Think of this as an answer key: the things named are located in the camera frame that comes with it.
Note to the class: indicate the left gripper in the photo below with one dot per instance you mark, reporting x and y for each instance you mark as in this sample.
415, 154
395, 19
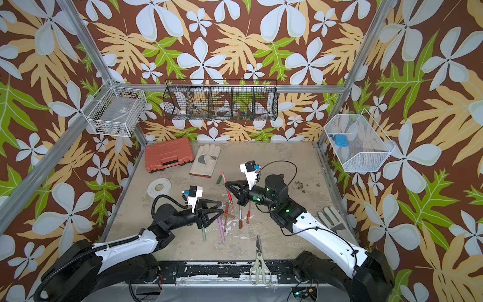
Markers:
200, 218

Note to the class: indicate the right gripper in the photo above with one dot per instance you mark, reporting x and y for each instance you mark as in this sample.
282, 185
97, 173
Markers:
243, 196

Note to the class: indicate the white brown-capped marker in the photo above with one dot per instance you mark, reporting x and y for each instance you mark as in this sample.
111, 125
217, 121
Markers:
240, 216

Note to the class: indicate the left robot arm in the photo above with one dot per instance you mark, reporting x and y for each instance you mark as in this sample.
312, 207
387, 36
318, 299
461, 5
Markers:
86, 268

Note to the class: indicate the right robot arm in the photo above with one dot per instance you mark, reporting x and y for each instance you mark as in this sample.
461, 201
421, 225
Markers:
363, 275

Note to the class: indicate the pink pen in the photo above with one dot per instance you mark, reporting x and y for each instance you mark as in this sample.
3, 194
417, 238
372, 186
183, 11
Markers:
221, 229

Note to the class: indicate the red gel pen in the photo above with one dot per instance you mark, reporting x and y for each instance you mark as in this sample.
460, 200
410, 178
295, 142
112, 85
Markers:
226, 219

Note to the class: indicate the light green pen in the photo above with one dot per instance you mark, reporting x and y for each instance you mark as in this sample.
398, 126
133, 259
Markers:
203, 234

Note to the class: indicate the beige work glove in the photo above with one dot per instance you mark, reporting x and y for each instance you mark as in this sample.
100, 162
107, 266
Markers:
205, 161

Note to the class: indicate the white tape roll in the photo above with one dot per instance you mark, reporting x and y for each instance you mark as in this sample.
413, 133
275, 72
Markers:
160, 186

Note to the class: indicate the red plastic tool case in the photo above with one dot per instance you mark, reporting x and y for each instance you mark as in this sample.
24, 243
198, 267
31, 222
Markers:
161, 156

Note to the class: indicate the blue object in basket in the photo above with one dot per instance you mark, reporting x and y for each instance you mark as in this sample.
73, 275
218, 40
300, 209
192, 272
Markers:
339, 140

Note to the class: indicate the white mesh basket right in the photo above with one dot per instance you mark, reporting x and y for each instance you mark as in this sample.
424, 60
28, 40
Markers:
369, 145

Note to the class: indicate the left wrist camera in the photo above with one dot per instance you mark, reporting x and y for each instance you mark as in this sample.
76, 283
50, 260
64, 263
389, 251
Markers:
191, 196

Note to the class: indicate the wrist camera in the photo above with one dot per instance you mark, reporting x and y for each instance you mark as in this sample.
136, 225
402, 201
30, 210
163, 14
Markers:
251, 171
191, 196

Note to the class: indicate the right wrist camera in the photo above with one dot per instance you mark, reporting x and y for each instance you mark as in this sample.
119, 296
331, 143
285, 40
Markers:
251, 171

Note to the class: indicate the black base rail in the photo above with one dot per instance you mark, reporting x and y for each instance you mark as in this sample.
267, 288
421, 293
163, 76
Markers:
175, 272

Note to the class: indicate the white handled scissors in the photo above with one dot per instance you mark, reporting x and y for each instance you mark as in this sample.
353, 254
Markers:
259, 272

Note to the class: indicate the black wire basket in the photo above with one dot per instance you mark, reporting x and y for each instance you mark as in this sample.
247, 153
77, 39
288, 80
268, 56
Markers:
221, 99

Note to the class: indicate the white wire basket left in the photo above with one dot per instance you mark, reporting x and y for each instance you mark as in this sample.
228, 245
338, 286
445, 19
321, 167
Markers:
116, 110

